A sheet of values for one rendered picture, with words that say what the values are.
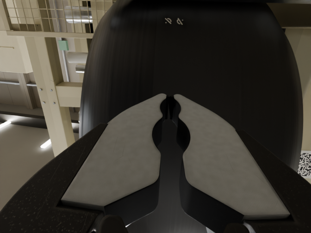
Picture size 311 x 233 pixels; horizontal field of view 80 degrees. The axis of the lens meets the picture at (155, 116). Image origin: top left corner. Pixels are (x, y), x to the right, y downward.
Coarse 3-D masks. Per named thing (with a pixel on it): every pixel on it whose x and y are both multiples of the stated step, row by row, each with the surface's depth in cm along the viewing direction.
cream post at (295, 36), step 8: (288, 32) 40; (296, 32) 38; (304, 32) 36; (288, 40) 40; (296, 40) 38; (304, 40) 35; (296, 48) 37; (304, 48) 35; (296, 56) 37; (304, 56) 35; (304, 64) 35; (304, 72) 35; (304, 80) 35; (304, 88) 35; (304, 96) 35; (304, 104) 35; (304, 112) 36; (304, 120) 37; (304, 128) 38; (304, 136) 38; (304, 144) 39
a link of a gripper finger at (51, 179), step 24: (72, 144) 7; (48, 168) 6; (72, 168) 6; (24, 192) 5; (48, 192) 5; (0, 216) 5; (24, 216) 5; (48, 216) 5; (72, 216) 5; (96, 216) 5
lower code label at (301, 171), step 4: (304, 152) 40; (308, 152) 40; (300, 156) 40; (304, 156) 40; (308, 156) 40; (300, 160) 41; (304, 160) 41; (308, 160) 41; (300, 164) 41; (304, 164) 41; (308, 164) 41; (300, 168) 42; (304, 168) 42; (308, 168) 42; (300, 172) 42; (304, 172) 42; (308, 172) 42; (304, 176) 43; (308, 176) 42
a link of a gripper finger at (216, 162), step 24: (192, 120) 9; (216, 120) 9; (192, 144) 7; (216, 144) 7; (240, 144) 7; (192, 168) 6; (216, 168) 6; (240, 168) 6; (192, 192) 6; (216, 192) 5; (240, 192) 6; (264, 192) 6; (192, 216) 6; (216, 216) 6; (240, 216) 5; (264, 216) 5; (288, 216) 5
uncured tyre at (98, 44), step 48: (144, 0) 25; (96, 48) 24; (144, 48) 21; (192, 48) 21; (240, 48) 21; (288, 48) 23; (96, 96) 21; (144, 96) 20; (192, 96) 20; (240, 96) 20; (288, 96) 20; (288, 144) 20
